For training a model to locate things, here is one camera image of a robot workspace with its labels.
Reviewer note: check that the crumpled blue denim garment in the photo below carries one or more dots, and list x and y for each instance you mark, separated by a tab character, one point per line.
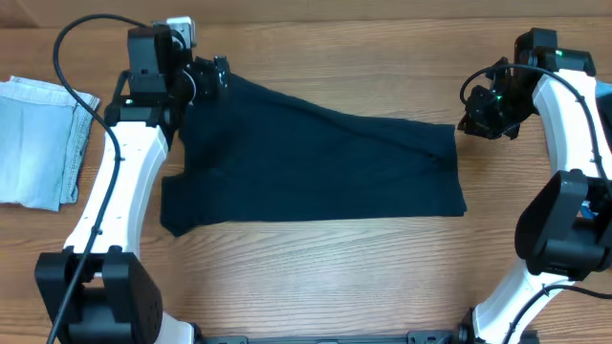
605	102

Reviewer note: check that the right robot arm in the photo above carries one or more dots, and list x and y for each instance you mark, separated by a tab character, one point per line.
564	234

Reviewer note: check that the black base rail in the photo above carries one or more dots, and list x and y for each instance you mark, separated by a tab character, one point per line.
412	337

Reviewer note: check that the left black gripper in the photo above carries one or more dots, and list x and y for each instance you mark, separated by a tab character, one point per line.
210	76

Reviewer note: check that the dark navy t-shirt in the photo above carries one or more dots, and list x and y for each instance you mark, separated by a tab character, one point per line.
261	156

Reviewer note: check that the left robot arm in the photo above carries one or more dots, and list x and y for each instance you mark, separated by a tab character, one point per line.
96	289

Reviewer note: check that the folded light blue jeans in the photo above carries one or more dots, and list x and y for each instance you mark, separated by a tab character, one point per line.
44	135

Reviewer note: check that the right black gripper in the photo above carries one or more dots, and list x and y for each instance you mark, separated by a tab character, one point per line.
485	126

